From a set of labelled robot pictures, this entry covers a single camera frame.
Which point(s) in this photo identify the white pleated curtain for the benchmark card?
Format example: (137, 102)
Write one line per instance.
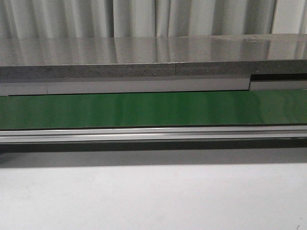
(150, 18)

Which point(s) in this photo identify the green conveyor belt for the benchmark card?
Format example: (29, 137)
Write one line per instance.
(153, 109)

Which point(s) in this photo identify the aluminium front conveyor rail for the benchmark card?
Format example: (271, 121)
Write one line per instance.
(152, 133)

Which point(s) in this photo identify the grey stone countertop slab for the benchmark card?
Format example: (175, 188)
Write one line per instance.
(60, 59)

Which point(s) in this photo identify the grey rear conveyor rail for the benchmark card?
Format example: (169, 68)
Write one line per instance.
(191, 83)

